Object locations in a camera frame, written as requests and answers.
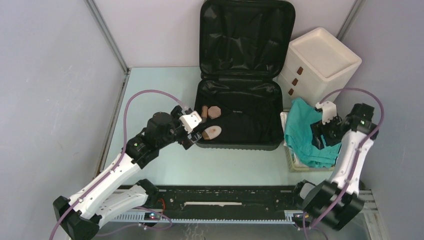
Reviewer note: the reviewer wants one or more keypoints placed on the peach cosmetic tube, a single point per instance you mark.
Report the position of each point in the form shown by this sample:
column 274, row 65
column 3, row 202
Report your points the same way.
column 214, row 112

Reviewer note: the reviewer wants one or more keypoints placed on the black ribbed hard-shell suitcase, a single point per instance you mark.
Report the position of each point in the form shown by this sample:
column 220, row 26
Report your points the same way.
column 242, row 49

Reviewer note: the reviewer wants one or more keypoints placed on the brown cosmetic tube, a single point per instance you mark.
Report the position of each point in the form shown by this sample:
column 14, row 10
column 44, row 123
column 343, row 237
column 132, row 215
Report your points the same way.
column 204, row 113

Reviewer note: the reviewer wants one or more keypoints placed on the white bottle orange logo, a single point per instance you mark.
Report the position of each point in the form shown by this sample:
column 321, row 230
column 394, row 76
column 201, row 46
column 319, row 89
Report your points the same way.
column 211, row 132

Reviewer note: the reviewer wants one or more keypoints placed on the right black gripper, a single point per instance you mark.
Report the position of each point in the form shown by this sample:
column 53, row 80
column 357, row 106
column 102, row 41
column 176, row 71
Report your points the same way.
column 317, row 128

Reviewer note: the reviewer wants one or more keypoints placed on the light teal bottom garment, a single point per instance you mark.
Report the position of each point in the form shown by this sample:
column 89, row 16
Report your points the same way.
column 298, row 136

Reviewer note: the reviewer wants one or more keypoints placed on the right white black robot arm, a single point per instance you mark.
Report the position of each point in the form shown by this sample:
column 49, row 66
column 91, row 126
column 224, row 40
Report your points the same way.
column 335, row 201

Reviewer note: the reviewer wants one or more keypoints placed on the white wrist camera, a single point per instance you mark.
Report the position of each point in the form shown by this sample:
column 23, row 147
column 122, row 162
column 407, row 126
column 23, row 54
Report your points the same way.
column 328, row 110
column 190, row 121

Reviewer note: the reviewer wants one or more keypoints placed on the pale yellow perforated basket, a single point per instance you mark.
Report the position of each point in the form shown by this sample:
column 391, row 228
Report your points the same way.
column 294, row 164

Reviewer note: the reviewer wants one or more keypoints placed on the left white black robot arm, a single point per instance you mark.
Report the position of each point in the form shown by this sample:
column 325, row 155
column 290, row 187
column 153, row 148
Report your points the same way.
column 85, row 212

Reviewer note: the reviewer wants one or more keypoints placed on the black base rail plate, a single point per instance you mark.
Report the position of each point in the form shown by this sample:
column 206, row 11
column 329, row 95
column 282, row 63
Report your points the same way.
column 229, row 204

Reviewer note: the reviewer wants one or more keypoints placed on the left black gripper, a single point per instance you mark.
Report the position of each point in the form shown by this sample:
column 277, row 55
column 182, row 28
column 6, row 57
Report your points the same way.
column 185, row 140

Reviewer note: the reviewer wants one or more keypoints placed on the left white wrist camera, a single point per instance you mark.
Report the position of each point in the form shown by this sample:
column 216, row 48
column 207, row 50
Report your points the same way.
column 190, row 121

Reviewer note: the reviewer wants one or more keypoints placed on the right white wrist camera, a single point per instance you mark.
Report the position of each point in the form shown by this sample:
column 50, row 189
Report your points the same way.
column 328, row 110

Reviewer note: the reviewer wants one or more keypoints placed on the white stacked drawer unit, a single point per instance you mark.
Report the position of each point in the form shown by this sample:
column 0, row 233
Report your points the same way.
column 316, row 64

